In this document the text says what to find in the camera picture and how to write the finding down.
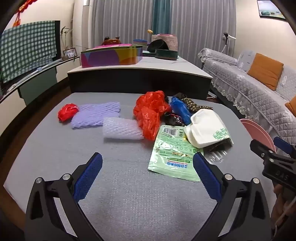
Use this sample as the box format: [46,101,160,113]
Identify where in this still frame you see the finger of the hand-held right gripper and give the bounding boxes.
[250,139,277,161]
[273,137,296,155]

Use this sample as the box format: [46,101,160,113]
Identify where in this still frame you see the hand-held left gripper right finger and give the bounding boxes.
[192,152,271,241]

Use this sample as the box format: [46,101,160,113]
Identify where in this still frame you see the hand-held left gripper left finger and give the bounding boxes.
[25,152,104,241]

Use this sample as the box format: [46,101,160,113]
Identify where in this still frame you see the pink plastic bin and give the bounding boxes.
[240,119,275,153]

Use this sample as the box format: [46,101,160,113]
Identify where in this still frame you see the clear plastic wrapper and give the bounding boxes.
[203,150,228,165]

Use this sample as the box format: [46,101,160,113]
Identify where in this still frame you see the green snack packet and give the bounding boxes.
[148,125,204,182]

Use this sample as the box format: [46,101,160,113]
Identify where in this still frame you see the white paper bag green print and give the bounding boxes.
[184,109,234,152]

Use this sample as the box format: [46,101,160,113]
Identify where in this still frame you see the pale lilac foam fruit net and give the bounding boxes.
[102,117,144,141]

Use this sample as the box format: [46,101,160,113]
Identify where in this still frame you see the purple foam fruit net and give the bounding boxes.
[70,102,121,129]

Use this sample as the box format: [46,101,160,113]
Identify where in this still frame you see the small red plastic bag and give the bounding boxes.
[58,103,79,122]

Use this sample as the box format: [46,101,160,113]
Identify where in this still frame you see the black red snack wrapper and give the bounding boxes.
[163,112,191,127]

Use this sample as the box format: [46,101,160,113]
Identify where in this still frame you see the black fabric band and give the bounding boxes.
[172,92,213,112]

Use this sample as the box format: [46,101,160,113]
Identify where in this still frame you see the blue plastic bag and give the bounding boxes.
[170,97,192,125]

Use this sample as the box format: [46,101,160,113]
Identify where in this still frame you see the large red plastic bag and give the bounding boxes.
[133,91,171,141]

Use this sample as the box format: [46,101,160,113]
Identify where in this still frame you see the person's right hand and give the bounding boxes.
[272,184,296,230]

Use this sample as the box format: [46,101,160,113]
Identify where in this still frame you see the grey padded table cover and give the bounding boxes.
[3,92,277,241]

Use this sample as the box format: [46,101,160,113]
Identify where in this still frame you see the orange cushion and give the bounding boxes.
[247,53,284,91]
[285,96,296,115]

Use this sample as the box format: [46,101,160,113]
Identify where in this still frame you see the sofa with grey quilted cover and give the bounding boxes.
[198,48,296,149]

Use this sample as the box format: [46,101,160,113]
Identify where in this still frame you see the white green television cabinet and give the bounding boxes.
[0,56,80,107]

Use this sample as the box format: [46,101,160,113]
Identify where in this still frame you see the white top coffee table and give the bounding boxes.
[67,56,213,99]

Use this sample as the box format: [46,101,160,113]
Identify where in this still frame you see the white rod blue joint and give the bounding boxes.
[5,61,63,91]

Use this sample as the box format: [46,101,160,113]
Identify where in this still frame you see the white floor stand black head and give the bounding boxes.
[218,33,236,55]

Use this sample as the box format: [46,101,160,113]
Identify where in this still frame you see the multicoloured rectangular box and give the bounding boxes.
[80,45,143,68]

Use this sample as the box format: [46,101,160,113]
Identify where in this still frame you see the dark green round container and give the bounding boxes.
[155,49,178,60]

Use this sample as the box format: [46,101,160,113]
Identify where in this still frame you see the red brown teapot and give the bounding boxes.
[101,36,122,46]

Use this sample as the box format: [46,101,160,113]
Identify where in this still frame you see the grey curtain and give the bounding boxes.
[89,0,154,47]
[170,0,236,67]

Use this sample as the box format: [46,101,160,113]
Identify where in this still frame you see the potted bamboo plant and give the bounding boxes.
[60,26,71,50]

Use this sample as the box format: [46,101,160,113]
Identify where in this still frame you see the pink quilted bag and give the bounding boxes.
[151,34,178,51]

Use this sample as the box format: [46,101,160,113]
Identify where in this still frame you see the stacked coloured bowls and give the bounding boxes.
[133,39,148,50]

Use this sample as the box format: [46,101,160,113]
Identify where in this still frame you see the green checked cloth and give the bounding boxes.
[0,21,58,81]

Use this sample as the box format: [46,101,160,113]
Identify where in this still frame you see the black television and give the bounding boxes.
[0,20,61,93]

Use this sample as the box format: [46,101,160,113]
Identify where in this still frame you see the white standing air conditioner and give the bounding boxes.
[73,0,93,50]

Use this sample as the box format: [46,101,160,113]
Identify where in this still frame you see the teal curtain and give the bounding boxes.
[152,0,171,35]

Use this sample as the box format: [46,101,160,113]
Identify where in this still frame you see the small photo frame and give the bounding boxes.
[63,48,77,59]

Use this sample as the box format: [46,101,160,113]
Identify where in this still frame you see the framed wall picture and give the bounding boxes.
[257,0,287,20]

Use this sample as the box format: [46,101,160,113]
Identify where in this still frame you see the red knot wall ornament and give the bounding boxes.
[13,0,38,27]

